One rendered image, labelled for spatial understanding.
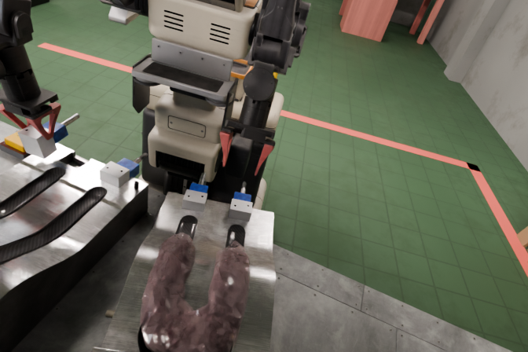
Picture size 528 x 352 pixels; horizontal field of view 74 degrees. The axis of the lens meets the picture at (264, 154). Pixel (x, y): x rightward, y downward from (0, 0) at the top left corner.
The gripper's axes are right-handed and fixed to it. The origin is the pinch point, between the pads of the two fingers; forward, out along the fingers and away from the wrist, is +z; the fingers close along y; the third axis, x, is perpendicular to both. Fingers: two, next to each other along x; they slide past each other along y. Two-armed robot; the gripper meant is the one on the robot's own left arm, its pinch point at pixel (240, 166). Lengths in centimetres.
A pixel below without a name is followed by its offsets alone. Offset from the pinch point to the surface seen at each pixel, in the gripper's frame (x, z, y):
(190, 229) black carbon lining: -0.1, 16.4, -7.1
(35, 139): -4.0, 4.9, -41.3
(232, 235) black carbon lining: 1.2, 15.7, 2.2
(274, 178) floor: 155, 34, 15
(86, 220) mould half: -8.6, 16.6, -26.0
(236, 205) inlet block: 5.2, 10.2, 1.0
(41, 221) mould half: -11.0, 18.0, -33.1
